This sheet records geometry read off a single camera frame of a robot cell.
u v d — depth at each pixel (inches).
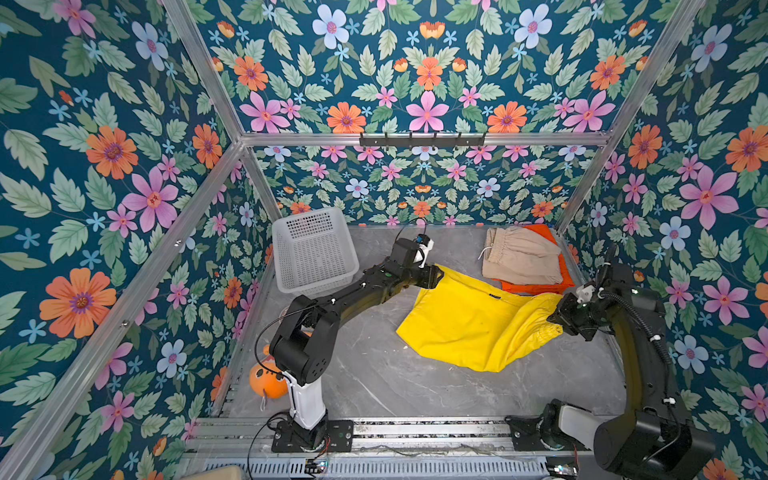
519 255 39.6
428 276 31.0
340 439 28.8
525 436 28.7
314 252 43.8
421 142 36.8
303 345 18.9
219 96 32.0
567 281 39.3
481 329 35.7
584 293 28.1
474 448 28.4
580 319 25.6
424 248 31.8
